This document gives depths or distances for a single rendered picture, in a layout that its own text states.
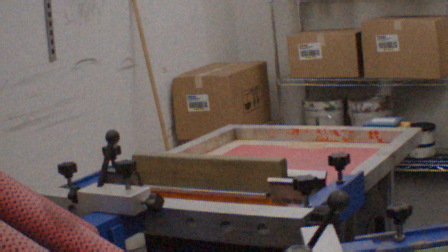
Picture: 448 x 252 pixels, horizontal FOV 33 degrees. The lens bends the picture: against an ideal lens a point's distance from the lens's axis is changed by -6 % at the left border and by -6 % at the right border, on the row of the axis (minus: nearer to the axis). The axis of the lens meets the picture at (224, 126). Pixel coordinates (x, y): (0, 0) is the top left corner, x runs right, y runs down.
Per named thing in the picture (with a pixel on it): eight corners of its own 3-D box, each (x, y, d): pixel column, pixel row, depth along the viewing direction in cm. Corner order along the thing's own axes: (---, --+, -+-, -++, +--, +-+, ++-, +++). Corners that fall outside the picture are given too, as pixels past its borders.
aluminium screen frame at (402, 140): (230, 137, 228) (228, 124, 228) (422, 141, 198) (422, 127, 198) (48, 220, 162) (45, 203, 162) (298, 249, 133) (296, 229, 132)
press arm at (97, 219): (116, 228, 141) (112, 202, 140) (142, 231, 138) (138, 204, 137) (56, 258, 127) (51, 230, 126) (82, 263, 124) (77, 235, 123)
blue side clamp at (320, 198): (343, 202, 160) (341, 169, 159) (365, 203, 158) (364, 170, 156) (279, 253, 135) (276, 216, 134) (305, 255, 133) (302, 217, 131)
